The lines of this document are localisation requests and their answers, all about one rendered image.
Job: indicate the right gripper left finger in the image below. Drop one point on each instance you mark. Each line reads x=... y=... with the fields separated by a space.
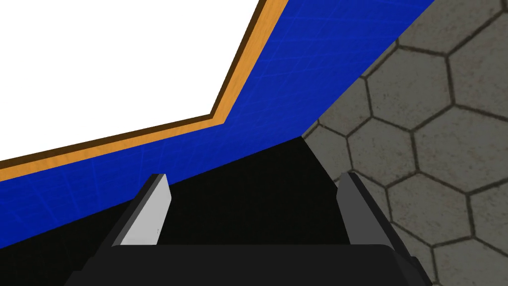
x=147 y=214

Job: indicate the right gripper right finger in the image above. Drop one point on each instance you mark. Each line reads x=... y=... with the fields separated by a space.
x=359 y=218

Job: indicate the window with orange wooden frame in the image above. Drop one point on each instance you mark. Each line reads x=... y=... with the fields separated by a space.
x=99 y=59

